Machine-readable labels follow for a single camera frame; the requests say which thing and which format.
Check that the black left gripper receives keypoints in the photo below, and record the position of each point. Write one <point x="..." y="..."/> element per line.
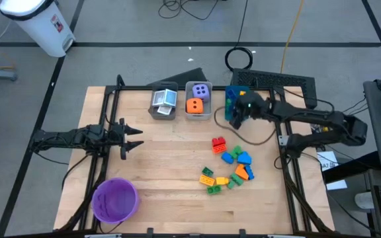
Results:
<point x="116" y="137"/>

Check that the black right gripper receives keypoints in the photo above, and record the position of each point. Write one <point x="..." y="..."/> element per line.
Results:
<point x="255" y="104"/>

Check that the green round-stud toy block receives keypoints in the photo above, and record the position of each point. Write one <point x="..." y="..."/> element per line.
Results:
<point x="228" y="104"/>

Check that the red toy block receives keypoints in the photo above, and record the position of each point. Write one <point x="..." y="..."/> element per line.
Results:
<point x="218" y="141"/>

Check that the small blue toy block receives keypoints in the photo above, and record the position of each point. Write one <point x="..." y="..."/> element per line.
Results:
<point x="231" y="95"/>

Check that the yellow toy block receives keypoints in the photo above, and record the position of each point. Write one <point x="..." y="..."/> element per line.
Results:
<point x="242" y="93"/>
<point x="222" y="180"/>

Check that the large blue toy block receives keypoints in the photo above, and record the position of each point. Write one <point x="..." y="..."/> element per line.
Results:
<point x="227" y="158"/>

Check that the grey-backed card deck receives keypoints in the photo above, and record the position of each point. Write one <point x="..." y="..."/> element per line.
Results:
<point x="164" y="110"/>
<point x="158" y="98"/>

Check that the orange foam die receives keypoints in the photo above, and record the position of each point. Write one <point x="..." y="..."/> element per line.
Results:
<point x="194" y="105"/>

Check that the purple foam die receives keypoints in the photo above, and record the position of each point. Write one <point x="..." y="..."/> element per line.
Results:
<point x="200" y="92"/>

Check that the orange wedge toy block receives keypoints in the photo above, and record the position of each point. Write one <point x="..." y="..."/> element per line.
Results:
<point x="241" y="172"/>

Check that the thin blue toy block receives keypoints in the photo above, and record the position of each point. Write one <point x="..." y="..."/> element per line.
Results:
<point x="249" y="172"/>

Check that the long green toy block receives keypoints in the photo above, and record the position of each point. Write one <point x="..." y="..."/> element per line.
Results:
<point x="237" y="179"/>

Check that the dark green toy block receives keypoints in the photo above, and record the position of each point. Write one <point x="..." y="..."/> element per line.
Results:
<point x="207" y="172"/>

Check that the teal-backed card deck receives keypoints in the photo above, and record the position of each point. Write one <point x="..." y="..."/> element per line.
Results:
<point x="170" y="98"/>

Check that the small green toy block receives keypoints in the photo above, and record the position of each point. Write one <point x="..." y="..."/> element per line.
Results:
<point x="231" y="184"/>

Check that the yellow-orange toy block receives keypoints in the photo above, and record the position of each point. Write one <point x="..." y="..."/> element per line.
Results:
<point x="207" y="180"/>

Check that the large green toy block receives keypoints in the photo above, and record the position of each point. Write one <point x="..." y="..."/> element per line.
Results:
<point x="214" y="189"/>

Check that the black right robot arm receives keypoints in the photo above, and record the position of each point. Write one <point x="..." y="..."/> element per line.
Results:
<point x="309" y="114"/>

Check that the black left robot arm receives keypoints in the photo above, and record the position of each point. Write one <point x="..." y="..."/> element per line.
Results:
<point x="61" y="137"/>

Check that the blue plastic bin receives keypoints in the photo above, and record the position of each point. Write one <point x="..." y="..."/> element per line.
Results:
<point x="227" y="114"/>

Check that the white plastic bin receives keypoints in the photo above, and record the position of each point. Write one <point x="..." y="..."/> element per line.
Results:
<point x="198" y="116"/>

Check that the dark grey plastic bin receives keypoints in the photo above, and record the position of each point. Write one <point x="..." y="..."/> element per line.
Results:
<point x="164" y="117"/>

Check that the purple plastic bucket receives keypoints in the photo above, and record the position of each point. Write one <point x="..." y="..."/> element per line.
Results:
<point x="114" y="201"/>

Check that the white printed paper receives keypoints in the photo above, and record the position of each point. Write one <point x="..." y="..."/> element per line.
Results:
<point x="327" y="160"/>

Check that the white paper sheet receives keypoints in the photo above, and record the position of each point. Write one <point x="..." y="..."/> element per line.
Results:
<point x="337" y="185"/>

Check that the black side desk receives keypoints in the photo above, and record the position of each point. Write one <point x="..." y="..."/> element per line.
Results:
<point x="352" y="167"/>

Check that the white trash can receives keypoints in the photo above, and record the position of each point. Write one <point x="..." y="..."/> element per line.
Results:
<point x="41" y="29"/>

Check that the white computer mouse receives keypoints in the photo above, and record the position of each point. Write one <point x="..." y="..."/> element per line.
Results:
<point x="364" y="200"/>

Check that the black aluminium frame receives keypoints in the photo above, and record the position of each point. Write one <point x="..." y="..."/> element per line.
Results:
<point x="134" y="88"/>

